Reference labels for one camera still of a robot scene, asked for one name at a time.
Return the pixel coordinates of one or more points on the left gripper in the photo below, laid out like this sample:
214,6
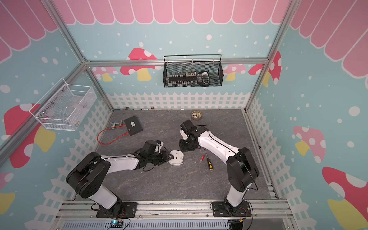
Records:
164,157

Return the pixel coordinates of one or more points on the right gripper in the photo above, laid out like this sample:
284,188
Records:
183,148

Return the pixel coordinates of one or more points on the white alarm clock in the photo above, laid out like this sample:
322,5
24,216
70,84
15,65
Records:
177,158

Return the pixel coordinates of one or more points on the black yellow screwdriver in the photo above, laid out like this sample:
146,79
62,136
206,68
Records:
210,166

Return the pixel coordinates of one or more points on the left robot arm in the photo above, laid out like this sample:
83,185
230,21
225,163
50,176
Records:
88,176

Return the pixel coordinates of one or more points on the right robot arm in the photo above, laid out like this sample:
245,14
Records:
242,170

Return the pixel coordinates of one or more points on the brown tape roll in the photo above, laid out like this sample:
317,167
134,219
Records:
196,115

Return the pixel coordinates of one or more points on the black connector strip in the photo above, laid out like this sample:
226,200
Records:
181,81

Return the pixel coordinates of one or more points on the green lit circuit board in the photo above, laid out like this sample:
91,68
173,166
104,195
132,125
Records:
116,224

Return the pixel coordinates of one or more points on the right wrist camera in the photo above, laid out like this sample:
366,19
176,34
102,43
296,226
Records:
186,128

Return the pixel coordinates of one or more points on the black network switch box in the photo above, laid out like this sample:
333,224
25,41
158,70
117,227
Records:
133,125

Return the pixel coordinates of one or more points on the metal bracket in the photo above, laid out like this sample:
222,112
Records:
116,124

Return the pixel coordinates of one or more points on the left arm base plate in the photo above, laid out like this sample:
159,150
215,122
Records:
120,210

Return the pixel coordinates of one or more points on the black wire basket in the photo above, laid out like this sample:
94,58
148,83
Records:
206,67

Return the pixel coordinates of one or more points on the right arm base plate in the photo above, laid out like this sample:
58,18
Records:
224,209

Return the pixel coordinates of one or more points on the aluminium rail frame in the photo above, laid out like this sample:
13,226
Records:
177,215

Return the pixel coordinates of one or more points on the white wire basket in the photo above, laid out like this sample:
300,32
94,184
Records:
64,106

